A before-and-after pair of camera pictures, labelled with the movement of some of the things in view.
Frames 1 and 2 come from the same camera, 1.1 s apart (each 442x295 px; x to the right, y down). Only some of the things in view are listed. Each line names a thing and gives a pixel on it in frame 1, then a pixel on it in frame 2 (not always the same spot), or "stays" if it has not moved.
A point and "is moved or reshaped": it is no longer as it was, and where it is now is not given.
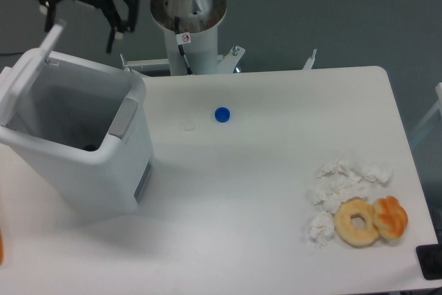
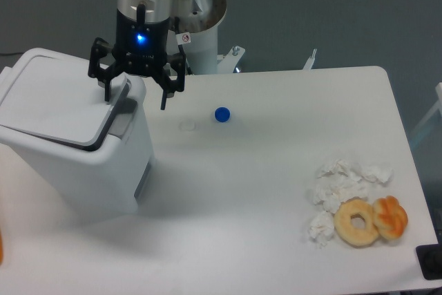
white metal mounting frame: x=226 y=63 stays
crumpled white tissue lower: x=321 y=228 stays
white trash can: x=81 y=131 is moved or reshaped
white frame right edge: x=438 y=89 stays
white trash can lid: x=14 y=81 is moved or reshaped
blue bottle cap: x=222 y=114 stays
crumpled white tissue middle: x=329 y=192 stays
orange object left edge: x=1 y=246 stays
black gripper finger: x=118 y=24 to x=178 y=61
